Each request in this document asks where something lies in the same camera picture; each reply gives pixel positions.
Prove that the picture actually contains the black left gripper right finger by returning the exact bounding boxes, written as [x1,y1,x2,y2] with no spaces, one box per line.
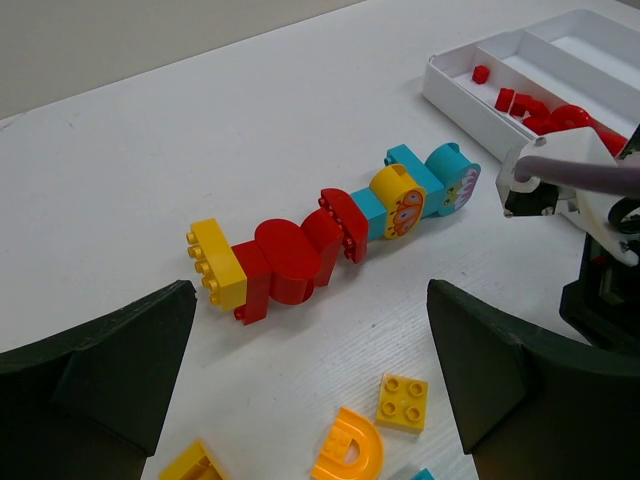
[427,280,639,479]

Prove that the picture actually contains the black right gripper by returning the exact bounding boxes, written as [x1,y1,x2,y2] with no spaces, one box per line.
[560,235,639,353]

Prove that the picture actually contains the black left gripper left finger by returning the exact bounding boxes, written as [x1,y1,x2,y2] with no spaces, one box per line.
[1,280,196,479]

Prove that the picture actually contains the red legos in tray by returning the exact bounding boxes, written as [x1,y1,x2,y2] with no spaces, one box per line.
[494,87,628,156]

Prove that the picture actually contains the yellow rounded lego piece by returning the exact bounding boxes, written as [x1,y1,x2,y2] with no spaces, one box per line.
[158,439,228,480]

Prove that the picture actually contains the teal 2x2 lego brick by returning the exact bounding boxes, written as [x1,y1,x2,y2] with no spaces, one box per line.
[409,468,435,480]

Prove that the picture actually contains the yellow 2x2 lego brick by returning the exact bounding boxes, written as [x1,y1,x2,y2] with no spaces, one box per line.
[375,373,429,435]

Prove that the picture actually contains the orange D-shaped lego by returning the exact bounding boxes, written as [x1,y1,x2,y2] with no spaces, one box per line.
[310,407,384,480]

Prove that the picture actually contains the yellow 2x4 lego brick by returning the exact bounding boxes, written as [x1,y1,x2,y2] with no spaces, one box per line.
[186,218,247,311]

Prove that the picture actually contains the teal and yellow lego assembly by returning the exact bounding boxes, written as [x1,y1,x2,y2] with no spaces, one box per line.
[351,143,481,240]

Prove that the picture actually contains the red rounded lego assembly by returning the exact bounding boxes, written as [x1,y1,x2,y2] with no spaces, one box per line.
[232,188,369,325]

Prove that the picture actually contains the white sorting tray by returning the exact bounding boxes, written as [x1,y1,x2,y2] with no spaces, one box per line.
[422,9,639,161]

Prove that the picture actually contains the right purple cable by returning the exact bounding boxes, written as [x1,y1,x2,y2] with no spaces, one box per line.
[514,153,640,194]

